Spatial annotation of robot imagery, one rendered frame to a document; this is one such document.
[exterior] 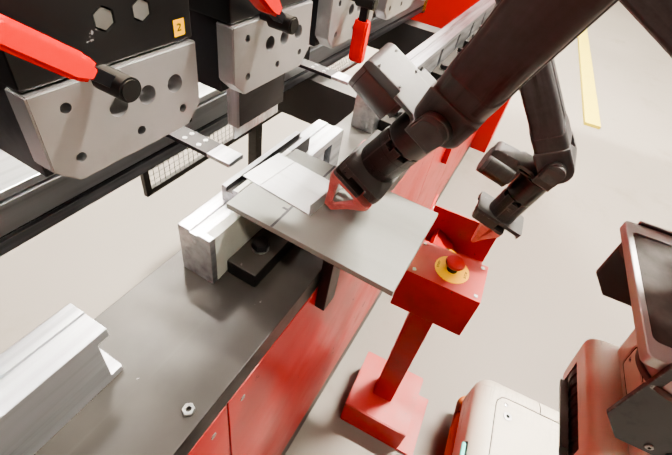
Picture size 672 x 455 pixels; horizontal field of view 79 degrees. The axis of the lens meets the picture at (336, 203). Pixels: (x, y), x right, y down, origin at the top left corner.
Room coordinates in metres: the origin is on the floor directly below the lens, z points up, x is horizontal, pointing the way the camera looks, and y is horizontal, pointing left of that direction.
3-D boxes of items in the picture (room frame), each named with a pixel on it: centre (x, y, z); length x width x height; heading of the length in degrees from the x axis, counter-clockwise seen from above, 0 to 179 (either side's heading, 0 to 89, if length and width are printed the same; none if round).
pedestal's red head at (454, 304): (0.63, -0.27, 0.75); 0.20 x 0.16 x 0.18; 162
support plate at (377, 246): (0.45, 0.00, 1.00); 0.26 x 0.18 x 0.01; 68
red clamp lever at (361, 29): (0.63, 0.02, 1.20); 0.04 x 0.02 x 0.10; 68
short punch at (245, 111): (0.51, 0.13, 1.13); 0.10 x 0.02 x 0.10; 158
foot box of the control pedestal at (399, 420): (0.62, -0.29, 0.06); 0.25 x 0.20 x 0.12; 72
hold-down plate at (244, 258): (0.52, 0.07, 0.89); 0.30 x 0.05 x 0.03; 158
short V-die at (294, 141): (0.54, 0.12, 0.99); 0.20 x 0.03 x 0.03; 158
